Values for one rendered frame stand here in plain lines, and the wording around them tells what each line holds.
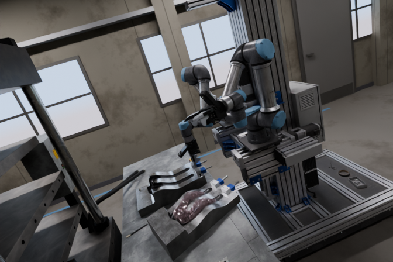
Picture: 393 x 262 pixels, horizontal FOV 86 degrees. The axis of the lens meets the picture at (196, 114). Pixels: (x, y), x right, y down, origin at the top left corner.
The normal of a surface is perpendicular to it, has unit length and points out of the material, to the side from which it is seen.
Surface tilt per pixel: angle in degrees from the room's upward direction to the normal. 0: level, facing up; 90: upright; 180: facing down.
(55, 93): 90
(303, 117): 90
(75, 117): 90
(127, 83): 90
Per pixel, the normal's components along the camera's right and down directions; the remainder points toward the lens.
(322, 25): 0.22, 0.24
